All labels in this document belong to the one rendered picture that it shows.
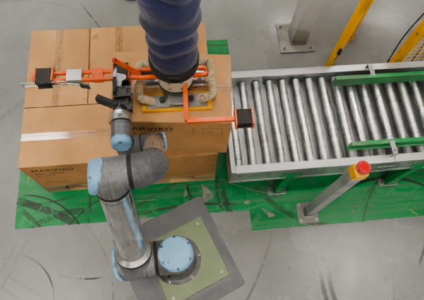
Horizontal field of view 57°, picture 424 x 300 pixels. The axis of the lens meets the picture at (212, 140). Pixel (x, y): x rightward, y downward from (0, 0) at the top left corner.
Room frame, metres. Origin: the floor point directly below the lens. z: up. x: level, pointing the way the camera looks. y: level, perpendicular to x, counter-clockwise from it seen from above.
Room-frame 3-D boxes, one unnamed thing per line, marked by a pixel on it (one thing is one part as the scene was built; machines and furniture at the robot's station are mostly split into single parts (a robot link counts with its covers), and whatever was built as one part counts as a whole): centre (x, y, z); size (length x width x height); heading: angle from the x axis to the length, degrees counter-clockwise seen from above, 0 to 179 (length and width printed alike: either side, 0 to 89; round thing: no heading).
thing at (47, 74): (0.89, 0.80, 1.20); 0.08 x 0.07 x 0.05; 99
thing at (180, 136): (0.98, 0.23, 0.87); 0.60 x 0.40 x 0.40; 95
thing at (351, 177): (0.66, -0.74, 0.50); 0.07 x 0.07 x 1.00; 10
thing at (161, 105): (0.89, 0.19, 1.09); 0.34 x 0.10 x 0.05; 99
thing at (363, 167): (0.66, -0.74, 1.02); 0.07 x 0.07 x 0.04
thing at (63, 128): (1.23, 0.63, 0.34); 1.20 x 1.00 x 0.40; 100
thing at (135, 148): (0.64, 0.39, 1.08); 0.12 x 0.09 x 0.12; 104
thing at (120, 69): (0.95, 0.45, 1.20); 0.10 x 0.08 x 0.06; 9
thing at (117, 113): (0.73, 0.42, 1.20); 0.09 x 0.05 x 0.10; 101
